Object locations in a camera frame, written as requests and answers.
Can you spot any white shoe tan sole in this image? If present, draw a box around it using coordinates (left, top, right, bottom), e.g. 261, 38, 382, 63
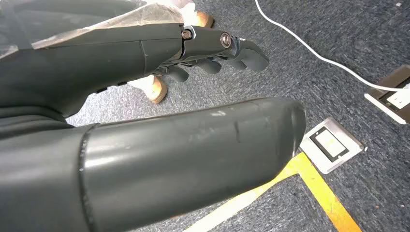
128, 75, 168, 104
179, 1, 215, 29

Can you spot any yellow floor tape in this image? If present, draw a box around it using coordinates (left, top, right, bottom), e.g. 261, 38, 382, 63
184, 152, 363, 232

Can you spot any thick white power cable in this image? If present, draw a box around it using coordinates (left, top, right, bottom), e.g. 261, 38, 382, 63
254, 0, 410, 93

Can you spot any silver floor socket plate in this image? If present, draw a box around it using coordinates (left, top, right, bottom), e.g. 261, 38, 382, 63
299, 117, 365, 174

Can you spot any open brown floor socket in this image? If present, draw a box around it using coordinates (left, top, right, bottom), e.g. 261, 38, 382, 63
364, 64, 410, 125

